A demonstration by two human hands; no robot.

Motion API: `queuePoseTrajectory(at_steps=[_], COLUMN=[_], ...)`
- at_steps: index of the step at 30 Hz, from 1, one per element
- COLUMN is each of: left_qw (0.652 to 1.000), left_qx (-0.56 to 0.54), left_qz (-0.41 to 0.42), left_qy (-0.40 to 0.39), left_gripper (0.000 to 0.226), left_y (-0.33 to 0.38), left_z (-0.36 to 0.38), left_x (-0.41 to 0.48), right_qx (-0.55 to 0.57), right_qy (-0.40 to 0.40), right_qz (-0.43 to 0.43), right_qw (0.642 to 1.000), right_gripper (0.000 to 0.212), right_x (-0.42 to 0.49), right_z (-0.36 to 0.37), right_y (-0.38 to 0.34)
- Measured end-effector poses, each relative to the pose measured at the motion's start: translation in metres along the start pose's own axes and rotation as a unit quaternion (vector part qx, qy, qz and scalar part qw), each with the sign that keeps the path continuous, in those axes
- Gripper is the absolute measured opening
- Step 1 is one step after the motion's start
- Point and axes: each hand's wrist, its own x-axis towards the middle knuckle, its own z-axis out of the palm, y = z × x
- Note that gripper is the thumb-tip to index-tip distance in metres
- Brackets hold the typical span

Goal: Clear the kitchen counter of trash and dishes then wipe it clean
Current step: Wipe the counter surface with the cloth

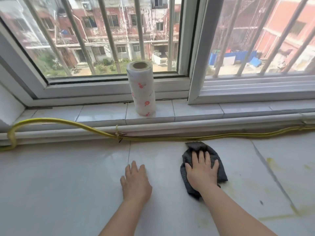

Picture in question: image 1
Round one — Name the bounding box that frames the person's right hand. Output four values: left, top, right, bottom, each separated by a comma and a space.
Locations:
185, 150, 220, 192

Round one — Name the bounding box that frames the person's left hand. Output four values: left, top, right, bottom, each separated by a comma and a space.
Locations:
120, 161, 153, 202

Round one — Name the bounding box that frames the dark grey cleaning cloth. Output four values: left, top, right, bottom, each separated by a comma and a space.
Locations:
180, 141, 228, 201

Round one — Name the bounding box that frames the person's right forearm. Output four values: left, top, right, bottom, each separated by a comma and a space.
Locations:
200, 184, 278, 236

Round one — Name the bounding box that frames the person's left forearm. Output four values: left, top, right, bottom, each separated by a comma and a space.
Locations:
98, 199, 151, 236

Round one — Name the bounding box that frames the white tiled window sill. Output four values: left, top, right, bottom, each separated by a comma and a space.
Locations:
15, 99, 315, 126

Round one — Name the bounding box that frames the white flower-print paper towel roll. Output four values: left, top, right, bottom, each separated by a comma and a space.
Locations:
126, 60, 156, 117

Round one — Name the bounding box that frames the white sliding window sash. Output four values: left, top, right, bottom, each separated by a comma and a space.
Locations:
188, 0, 315, 105

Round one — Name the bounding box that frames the blue tarp fence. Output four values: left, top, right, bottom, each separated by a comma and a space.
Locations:
209, 49, 262, 68

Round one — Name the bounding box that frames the row of metal window bars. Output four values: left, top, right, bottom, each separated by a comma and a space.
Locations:
22, 0, 315, 78

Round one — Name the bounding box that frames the weathered apartment building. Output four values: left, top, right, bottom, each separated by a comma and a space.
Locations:
0, 0, 182, 71

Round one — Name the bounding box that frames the red brick building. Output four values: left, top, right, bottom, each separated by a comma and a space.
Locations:
217, 0, 315, 71

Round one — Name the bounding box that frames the white wall pipe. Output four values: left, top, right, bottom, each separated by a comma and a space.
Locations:
0, 113, 315, 146

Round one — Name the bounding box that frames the yellow hose tie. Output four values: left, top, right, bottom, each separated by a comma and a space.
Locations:
115, 125, 127, 143

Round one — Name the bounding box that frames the yellow hose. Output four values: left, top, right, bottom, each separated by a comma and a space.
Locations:
0, 118, 315, 152

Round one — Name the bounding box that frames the white window frame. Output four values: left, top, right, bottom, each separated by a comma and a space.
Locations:
0, 0, 315, 107

